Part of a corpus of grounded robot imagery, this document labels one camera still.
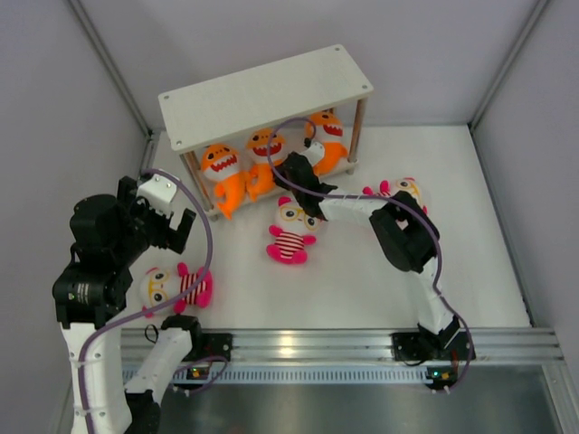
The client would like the white pink striped plush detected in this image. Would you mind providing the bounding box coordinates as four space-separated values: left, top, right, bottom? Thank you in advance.
266 195 322 265
138 262 214 318
362 176 428 213

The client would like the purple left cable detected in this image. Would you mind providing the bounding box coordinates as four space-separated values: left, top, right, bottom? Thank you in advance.
74 167 215 434

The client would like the white two-tier shelf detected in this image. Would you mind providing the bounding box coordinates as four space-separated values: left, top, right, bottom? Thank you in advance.
158 44 374 217

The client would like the white pink striped plush right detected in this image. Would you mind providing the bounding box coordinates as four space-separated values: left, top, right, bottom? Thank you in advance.
362 176 428 213

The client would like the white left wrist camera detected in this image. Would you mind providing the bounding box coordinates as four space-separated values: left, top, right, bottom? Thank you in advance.
137 175 177 218

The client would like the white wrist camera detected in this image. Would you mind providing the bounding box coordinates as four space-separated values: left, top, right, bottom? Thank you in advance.
301 140 326 166
137 175 177 218

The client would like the grey slotted cable duct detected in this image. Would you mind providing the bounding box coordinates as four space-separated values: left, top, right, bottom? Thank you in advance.
169 363 455 386

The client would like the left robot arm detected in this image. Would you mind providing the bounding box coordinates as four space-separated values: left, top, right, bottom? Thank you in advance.
52 169 204 433

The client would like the orange shark plush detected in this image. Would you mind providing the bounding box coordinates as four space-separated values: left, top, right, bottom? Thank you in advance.
304 111 348 176
201 143 248 220
245 127 286 202

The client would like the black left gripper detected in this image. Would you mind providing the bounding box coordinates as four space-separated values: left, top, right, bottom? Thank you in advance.
111 177 195 266

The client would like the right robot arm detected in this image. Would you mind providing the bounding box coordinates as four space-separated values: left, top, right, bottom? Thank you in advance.
272 152 475 366

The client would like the white pink striped plush left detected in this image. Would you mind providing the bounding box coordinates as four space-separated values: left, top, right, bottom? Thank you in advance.
138 262 214 318

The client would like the white pink striped plush centre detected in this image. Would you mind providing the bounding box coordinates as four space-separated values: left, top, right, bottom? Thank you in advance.
266 195 322 265

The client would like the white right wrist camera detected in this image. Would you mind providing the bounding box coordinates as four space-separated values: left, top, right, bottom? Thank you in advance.
301 140 326 166

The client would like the aluminium mounting rail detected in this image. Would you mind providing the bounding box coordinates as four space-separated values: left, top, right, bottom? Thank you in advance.
119 328 564 363

